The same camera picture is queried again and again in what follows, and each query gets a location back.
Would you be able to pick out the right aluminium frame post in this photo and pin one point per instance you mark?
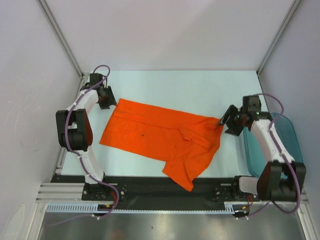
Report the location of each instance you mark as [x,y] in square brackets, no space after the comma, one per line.
[279,35]

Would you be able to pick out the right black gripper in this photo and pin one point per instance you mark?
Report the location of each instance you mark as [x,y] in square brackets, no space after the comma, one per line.
[232,129]

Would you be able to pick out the teal plastic bin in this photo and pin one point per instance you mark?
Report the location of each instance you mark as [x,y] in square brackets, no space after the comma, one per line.
[254,156]

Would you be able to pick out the left aluminium frame post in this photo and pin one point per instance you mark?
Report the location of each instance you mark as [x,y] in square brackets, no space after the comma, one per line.
[52,21]

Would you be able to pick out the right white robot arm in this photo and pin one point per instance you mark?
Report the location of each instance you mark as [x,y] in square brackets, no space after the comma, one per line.
[282,178]

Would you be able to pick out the aluminium front rail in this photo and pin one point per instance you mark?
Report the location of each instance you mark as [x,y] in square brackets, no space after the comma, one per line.
[60,193]

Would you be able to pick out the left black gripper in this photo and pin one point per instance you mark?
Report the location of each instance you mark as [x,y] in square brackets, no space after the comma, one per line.
[111,101]

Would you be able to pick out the orange t-shirt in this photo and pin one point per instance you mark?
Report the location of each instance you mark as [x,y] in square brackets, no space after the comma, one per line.
[186,142]

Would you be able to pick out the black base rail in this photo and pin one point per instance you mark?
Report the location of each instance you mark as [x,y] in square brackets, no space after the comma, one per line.
[161,192]

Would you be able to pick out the aluminium frame post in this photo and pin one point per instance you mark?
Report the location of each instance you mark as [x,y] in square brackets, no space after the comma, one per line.
[52,21]
[279,35]

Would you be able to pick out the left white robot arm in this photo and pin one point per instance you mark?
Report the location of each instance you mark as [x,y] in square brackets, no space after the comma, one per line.
[75,134]

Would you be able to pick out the white cable duct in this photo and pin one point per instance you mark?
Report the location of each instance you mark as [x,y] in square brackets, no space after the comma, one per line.
[227,208]

